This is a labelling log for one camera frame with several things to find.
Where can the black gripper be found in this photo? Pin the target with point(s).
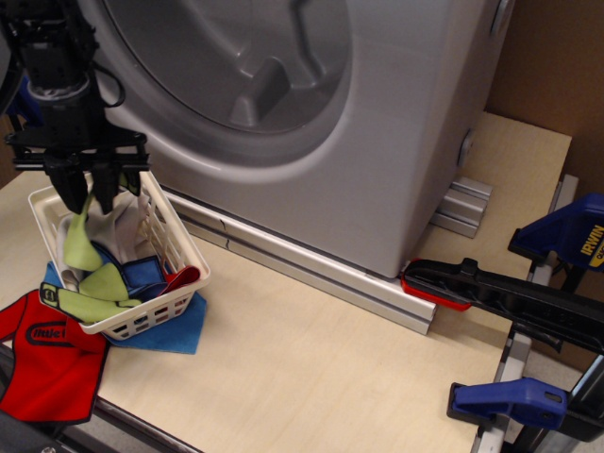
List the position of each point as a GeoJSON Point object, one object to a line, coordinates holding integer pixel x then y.
{"type": "Point", "coordinates": [71, 126]}

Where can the light green cloth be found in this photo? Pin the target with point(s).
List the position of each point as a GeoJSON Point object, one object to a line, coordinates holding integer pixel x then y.
{"type": "Point", "coordinates": [117, 231]}

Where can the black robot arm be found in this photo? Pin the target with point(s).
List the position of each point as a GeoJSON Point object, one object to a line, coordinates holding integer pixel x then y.
{"type": "Point", "coordinates": [48, 75]}

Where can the white plastic laundry basket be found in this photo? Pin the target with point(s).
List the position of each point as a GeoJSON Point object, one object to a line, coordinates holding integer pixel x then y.
{"type": "Point", "coordinates": [164, 234]}

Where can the grey toy washing machine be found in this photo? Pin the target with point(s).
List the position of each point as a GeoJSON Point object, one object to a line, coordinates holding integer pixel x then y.
{"type": "Point", "coordinates": [337, 125]}

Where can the grey cloth in basket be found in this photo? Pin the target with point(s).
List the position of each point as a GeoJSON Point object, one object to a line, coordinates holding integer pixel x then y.
{"type": "Point", "coordinates": [92, 238]}

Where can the green cloth in basket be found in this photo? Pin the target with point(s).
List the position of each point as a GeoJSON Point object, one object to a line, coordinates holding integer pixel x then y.
{"type": "Point", "coordinates": [84, 309]}

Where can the blue cloth in basket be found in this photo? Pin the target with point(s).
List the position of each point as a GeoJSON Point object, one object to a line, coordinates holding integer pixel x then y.
{"type": "Point", "coordinates": [139, 279]}

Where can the red cloth in basket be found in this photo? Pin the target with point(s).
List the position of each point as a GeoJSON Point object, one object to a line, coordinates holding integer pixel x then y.
{"type": "Point", "coordinates": [184, 277]}

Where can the blue cloth under basket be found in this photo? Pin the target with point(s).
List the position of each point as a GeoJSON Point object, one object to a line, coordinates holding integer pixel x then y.
{"type": "Point", "coordinates": [171, 322]}

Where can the red shirt with logo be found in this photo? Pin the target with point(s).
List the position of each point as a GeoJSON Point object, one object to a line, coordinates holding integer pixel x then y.
{"type": "Point", "coordinates": [58, 368]}

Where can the short aluminium extrusion block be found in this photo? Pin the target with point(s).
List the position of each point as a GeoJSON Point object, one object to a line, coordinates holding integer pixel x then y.
{"type": "Point", "coordinates": [463, 206]}

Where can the black red bar clamp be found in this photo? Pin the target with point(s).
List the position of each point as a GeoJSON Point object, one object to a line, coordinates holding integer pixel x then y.
{"type": "Point", "coordinates": [544, 314]}

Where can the blue Irwin clamp upper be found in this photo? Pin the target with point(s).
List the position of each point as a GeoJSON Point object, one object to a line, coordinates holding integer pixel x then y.
{"type": "Point", "coordinates": [574, 232]}

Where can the blue clamp lower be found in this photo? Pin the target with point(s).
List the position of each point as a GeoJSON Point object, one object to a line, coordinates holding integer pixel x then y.
{"type": "Point", "coordinates": [528, 401]}

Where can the aluminium extrusion rail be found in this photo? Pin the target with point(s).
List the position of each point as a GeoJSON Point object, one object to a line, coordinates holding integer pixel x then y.
{"type": "Point", "coordinates": [383, 296]}

